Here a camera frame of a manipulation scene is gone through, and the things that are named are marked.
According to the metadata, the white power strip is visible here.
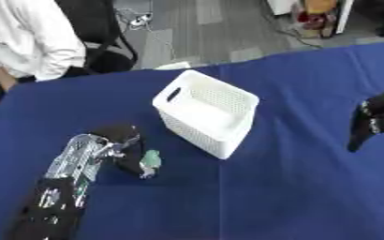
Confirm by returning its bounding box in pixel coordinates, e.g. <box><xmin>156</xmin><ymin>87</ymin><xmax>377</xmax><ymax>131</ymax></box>
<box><xmin>127</xmin><ymin>12</ymin><xmax>155</xmax><ymax>27</ymax></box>

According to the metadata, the person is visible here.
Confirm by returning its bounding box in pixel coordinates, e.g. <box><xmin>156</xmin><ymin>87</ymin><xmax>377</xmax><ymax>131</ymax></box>
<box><xmin>0</xmin><ymin>0</ymin><xmax>91</xmax><ymax>121</ymax></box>

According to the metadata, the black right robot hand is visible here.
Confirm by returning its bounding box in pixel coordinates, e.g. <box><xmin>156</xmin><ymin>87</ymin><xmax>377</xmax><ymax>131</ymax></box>
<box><xmin>346</xmin><ymin>88</ymin><xmax>384</xmax><ymax>154</ymax></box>

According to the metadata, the black office chair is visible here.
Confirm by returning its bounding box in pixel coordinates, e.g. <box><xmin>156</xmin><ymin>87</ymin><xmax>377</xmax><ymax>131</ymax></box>
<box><xmin>54</xmin><ymin>0</ymin><xmax>140</xmax><ymax>75</ymax></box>

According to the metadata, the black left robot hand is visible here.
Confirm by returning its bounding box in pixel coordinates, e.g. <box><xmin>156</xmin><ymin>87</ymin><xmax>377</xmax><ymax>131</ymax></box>
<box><xmin>88</xmin><ymin>123</ymin><xmax>158</xmax><ymax>180</ymax></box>

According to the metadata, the white perforated plastic basket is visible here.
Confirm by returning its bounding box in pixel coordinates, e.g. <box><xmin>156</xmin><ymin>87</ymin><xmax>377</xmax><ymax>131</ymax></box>
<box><xmin>151</xmin><ymin>69</ymin><xmax>261</xmax><ymax>160</ymax></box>

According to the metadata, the pale green small bottle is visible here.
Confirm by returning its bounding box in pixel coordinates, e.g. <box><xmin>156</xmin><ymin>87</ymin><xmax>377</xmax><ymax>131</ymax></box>
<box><xmin>140</xmin><ymin>149</ymin><xmax>163</xmax><ymax>173</ymax></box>

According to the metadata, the yellow and red toy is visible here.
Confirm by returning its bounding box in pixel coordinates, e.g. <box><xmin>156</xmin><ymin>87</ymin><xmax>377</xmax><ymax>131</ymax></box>
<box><xmin>295</xmin><ymin>0</ymin><xmax>340</xmax><ymax>39</ymax></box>

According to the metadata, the white paper sheet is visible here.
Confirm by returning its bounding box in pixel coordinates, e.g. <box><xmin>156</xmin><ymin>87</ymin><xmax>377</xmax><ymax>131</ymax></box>
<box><xmin>154</xmin><ymin>61</ymin><xmax>192</xmax><ymax>70</ymax></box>

